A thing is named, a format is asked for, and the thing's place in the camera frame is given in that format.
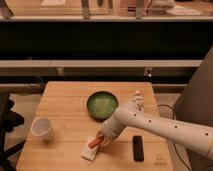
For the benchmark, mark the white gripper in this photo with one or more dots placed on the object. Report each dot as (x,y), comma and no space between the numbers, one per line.
(109,131)

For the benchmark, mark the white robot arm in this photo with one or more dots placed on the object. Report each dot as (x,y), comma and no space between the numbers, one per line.
(195,137)

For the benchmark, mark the green bowl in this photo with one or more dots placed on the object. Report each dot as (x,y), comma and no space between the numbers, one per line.
(102,104)

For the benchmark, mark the black remote control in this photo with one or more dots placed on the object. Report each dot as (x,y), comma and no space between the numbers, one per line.
(138,152)

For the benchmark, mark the small white bottle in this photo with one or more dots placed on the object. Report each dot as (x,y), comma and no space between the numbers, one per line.
(139,100)

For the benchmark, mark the white paper cup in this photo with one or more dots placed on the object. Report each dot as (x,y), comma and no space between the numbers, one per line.
(43,129)

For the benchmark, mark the black office chair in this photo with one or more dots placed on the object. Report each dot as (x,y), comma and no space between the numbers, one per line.
(8,121)

